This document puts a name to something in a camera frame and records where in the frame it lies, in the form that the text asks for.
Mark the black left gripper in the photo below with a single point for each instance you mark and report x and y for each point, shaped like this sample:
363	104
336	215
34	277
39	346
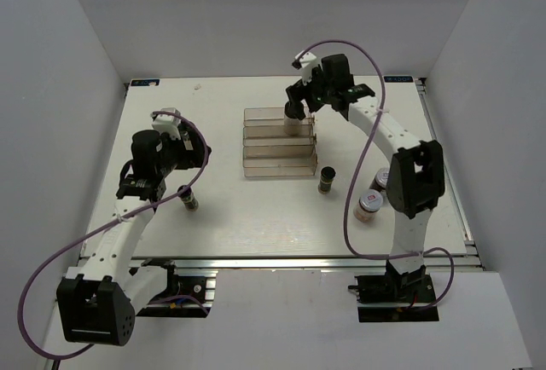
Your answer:
190	158

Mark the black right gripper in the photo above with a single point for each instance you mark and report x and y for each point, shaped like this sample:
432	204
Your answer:
300	91

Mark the white bottle black cap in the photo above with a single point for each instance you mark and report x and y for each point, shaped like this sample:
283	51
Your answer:
293	125

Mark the dark spice bottle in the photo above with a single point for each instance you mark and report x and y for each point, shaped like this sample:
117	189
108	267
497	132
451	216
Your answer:
187	196

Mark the black cap spice bottle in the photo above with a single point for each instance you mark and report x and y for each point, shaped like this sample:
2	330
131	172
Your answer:
327	176

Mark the white lid jar brown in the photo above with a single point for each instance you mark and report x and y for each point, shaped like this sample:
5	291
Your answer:
380	180

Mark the white lid jar orange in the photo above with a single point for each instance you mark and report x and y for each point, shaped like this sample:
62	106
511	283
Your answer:
368	205

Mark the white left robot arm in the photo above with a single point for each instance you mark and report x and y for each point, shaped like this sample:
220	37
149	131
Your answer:
100	303

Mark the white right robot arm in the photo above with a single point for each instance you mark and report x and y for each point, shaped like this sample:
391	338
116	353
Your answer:
415	180

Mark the clear acrylic tiered rack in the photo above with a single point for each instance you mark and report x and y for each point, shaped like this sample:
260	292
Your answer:
268	152

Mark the blue label left corner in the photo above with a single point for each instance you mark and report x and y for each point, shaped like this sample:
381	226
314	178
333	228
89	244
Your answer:
149	82

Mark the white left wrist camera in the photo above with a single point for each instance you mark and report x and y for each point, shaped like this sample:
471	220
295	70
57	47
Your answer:
167	123

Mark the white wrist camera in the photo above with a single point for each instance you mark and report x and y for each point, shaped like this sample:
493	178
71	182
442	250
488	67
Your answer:
167	123
305	63

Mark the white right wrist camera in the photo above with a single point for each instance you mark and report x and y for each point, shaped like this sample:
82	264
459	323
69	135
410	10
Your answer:
305	63

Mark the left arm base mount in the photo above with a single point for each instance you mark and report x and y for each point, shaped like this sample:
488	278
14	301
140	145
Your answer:
186	295

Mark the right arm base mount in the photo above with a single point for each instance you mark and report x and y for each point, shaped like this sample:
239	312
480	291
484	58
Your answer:
394	297

